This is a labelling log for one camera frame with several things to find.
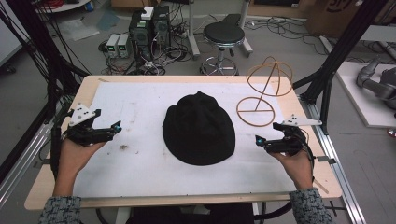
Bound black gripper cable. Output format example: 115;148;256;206
297;127;317;176
49;122;73;182

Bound black metal frame post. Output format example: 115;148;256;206
0;0;92;185
292;0;390;135

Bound black floor cables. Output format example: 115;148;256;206
244;16;328;57

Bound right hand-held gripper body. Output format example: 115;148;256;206
263;114;323;157

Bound person's left hand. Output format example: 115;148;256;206
55;137;107;185

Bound black round stool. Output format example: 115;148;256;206
200;21;247;77

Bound tangle of floor cables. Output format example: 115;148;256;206
98;36;194;77

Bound white desk leg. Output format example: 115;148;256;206
186;0;202;61
238;0;254;58

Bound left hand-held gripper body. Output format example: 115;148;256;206
66;103;114;147

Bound aluminium frame rail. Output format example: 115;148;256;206
299;94;368;224
0;122;54;208

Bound white table mat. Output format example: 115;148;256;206
72;81;297;199

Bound black felt hat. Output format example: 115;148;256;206
162;91;237;167

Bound orange wire hat stand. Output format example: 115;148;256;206
235;56;294;128

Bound person's right hand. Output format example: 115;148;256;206
269;150;314;189

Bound white platform board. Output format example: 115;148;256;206
335;61;396;129

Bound black computer tower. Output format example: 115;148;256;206
151;5;172;49
128;12;154;62

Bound person's dark lap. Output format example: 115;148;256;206
125;203;256;224

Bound grey bench power supply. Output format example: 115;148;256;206
106;33;121;59
117;33;133;59

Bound small white box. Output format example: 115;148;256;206
140;6;155;21

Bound brown cardboard box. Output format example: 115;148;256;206
305;0;396;39

